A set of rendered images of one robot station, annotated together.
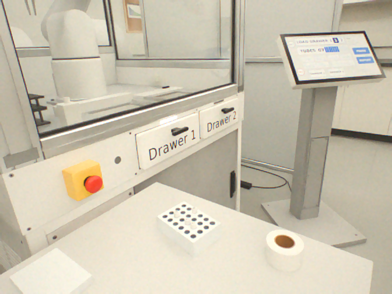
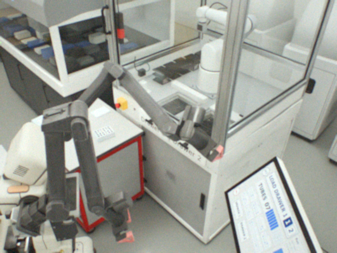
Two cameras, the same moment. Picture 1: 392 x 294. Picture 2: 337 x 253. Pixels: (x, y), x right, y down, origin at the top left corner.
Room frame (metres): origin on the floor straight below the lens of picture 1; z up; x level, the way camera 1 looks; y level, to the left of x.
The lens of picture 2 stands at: (1.18, -1.52, 2.12)
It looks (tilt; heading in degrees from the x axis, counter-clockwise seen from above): 38 degrees down; 99
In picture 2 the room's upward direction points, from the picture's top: 1 degrees clockwise
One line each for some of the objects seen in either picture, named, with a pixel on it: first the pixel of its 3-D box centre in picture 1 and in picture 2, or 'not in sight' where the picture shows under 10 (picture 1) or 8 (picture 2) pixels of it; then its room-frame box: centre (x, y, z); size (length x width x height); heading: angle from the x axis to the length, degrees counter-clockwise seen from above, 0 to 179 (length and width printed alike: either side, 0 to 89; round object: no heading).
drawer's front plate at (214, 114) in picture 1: (220, 116); (187, 146); (1.07, -0.10, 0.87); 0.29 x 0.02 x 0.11; 143
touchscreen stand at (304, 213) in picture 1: (316, 153); not in sight; (1.46, -0.73, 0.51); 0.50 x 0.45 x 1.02; 11
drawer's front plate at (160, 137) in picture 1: (172, 138); (153, 123); (0.82, 0.08, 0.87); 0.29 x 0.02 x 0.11; 143
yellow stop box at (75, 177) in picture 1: (84, 179); (122, 103); (0.55, 0.27, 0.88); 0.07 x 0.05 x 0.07; 143
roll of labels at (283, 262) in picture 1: (283, 249); not in sight; (0.40, -0.16, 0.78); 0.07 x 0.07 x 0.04
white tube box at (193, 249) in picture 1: (188, 226); (104, 133); (0.48, 0.03, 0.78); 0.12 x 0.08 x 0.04; 43
